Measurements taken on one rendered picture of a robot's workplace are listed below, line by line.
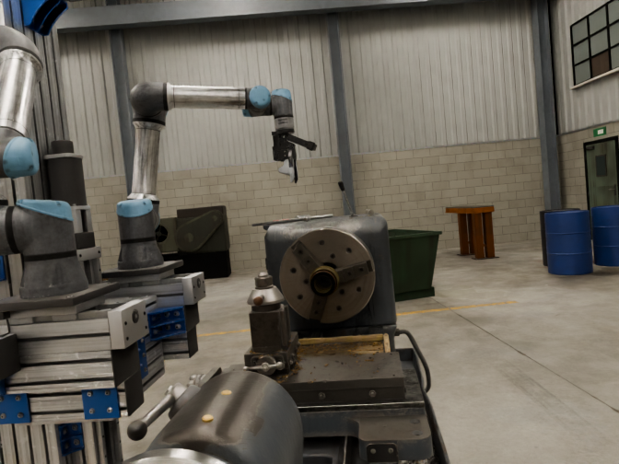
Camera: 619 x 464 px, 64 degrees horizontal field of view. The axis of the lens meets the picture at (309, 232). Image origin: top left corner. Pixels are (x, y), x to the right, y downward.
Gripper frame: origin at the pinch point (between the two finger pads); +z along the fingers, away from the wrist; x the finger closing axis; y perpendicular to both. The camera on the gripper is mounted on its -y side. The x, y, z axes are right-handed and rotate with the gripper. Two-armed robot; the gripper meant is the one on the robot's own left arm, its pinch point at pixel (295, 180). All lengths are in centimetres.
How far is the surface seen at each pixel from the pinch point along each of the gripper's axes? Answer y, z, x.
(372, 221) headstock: -28.2, 17.8, 14.0
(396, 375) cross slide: -30, 45, 95
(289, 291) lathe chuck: 1.0, 37.6, 31.7
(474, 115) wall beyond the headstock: -294, -164, -1029
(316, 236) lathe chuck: -9.6, 20.1, 31.7
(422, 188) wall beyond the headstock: -156, -5, -1002
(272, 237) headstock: 8.2, 20.4, 15.8
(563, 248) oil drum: -292, 104, -537
